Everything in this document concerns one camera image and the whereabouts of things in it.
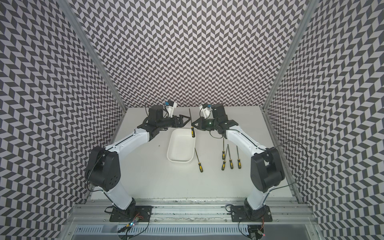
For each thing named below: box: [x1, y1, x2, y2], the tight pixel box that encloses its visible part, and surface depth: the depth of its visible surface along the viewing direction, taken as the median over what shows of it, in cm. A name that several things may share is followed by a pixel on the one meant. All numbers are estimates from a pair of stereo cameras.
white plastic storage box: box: [166, 128, 196, 163], surface depth 98 cm
